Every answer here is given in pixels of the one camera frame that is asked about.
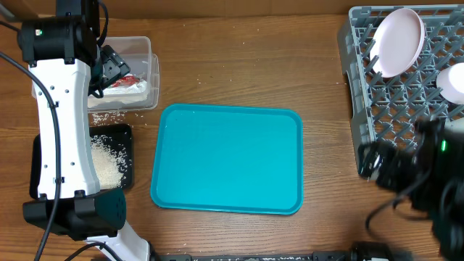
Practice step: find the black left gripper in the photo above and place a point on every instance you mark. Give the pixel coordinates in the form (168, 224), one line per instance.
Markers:
(115, 67)

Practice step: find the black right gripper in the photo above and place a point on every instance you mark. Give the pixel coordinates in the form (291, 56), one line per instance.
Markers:
(393, 156)

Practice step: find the red snack wrapper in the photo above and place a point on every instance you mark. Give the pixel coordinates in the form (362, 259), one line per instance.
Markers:
(126, 81)

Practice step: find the light green cup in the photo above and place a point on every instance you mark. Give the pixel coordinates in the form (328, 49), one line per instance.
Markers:
(455, 126)

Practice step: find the food scraps and rice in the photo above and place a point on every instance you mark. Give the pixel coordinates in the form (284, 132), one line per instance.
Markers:
(111, 164)

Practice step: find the small pink saucer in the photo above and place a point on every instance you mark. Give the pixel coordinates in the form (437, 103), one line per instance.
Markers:
(450, 81)

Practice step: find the large pink plate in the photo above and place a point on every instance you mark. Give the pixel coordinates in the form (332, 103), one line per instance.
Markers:
(398, 41)

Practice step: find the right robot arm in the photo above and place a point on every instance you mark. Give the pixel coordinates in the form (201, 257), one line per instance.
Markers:
(431, 177)

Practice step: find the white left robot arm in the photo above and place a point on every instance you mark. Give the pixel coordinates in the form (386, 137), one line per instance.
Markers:
(68, 199)

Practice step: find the clear plastic waste bin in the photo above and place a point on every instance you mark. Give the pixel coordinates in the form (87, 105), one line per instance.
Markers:
(80, 76)

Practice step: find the grey dishwasher rack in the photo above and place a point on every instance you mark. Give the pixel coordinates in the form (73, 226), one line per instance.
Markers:
(384, 109)

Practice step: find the white tissue pile in bin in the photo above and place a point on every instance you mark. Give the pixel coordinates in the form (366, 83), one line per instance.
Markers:
(117, 98)

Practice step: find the black rectangular tray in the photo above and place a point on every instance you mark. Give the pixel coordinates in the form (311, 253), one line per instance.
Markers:
(123, 134)

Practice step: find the teal serving tray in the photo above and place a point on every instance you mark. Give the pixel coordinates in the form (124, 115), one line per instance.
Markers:
(229, 159)

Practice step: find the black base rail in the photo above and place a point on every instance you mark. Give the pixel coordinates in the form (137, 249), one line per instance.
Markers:
(360, 251)

